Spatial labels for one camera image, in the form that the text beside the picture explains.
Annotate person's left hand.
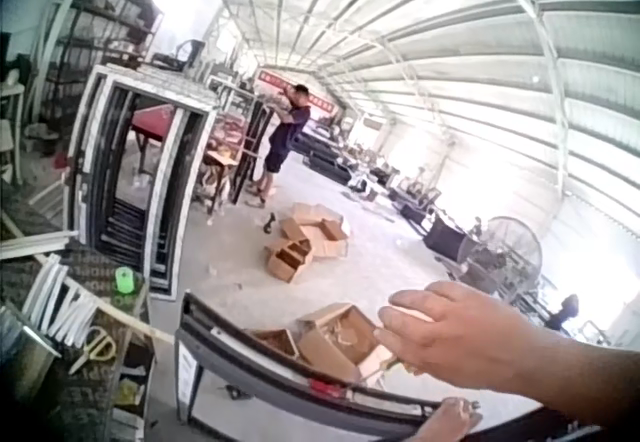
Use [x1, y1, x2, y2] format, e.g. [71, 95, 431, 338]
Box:
[415, 395, 484, 442]

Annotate person's right hand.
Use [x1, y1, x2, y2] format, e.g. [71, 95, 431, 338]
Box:
[373, 280, 557, 392]

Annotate dark aluminium window frame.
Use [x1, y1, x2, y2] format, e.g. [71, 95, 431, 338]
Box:
[173, 290, 609, 442]

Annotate large open cardboard carton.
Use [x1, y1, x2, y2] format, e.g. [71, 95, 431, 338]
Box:
[296, 302, 396, 383]

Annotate round floor fan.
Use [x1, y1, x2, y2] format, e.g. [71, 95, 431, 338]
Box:
[462, 215, 544, 306]

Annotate heap of cardboard cartons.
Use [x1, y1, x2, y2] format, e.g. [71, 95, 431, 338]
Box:
[263, 201, 352, 285]

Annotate small open cardboard carton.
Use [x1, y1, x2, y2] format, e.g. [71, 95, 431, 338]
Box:
[246, 327, 302, 362]

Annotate row of workshop machines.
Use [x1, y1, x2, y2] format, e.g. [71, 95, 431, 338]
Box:
[292, 114, 481, 243]

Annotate red banner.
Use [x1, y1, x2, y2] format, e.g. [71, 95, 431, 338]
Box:
[256, 68, 347, 116]

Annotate wooden work table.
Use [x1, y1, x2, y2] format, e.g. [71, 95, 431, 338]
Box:
[201, 145, 242, 219]

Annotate green tape roll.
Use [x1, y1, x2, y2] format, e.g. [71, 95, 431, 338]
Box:
[114, 266, 137, 296]

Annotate stack of upright window frames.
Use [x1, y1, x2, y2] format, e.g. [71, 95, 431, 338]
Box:
[63, 63, 222, 299]

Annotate red table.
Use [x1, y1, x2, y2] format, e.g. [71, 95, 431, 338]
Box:
[130, 103, 175, 144]

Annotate bundle of white profile strips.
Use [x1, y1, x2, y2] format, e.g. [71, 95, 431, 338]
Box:
[21, 253, 99, 349]

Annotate long white profile strip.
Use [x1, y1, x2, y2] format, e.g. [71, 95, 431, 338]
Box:
[0, 230, 81, 263]

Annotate dark metal shelf rack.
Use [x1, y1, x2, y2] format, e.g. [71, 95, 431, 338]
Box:
[38, 0, 166, 131]

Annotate tall dark frame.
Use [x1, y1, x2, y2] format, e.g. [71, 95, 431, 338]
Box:
[228, 95, 277, 208]

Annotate yellow handled scissors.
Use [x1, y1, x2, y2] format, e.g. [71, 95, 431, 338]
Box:
[66, 325, 119, 376]

